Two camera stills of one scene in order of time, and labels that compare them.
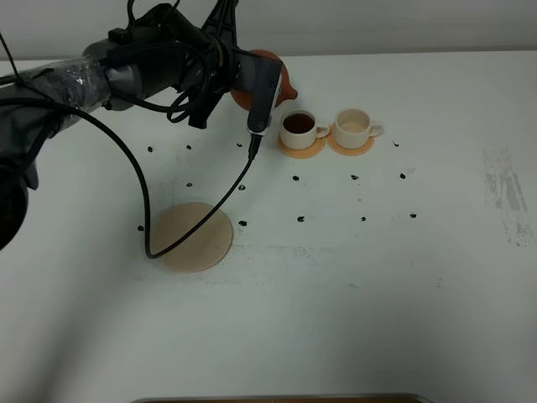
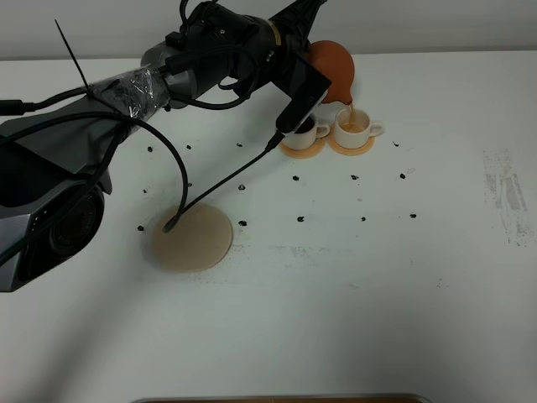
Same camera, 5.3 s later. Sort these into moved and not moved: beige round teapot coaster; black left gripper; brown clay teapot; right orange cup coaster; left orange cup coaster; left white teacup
Moved: black left gripper; brown clay teapot
Not moved: right orange cup coaster; beige round teapot coaster; left white teacup; left orange cup coaster
